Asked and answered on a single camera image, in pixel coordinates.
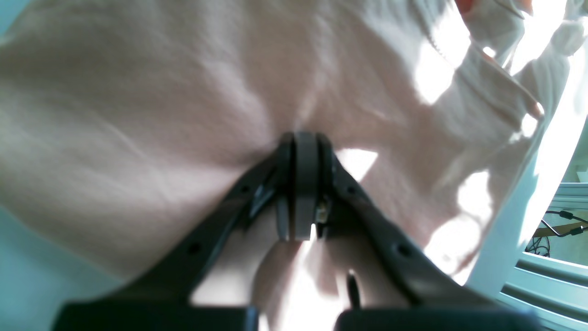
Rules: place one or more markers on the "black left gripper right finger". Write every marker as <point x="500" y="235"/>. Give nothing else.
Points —
<point x="414" y="294"/>

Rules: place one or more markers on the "aluminium frame rail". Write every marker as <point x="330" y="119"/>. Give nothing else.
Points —
<point x="535" y="256"/>

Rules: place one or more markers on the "salmon pink T-shirt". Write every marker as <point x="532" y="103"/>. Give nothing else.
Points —
<point x="125" y="123"/>

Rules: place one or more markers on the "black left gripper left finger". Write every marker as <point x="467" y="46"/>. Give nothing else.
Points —
<point x="159" y="300"/>

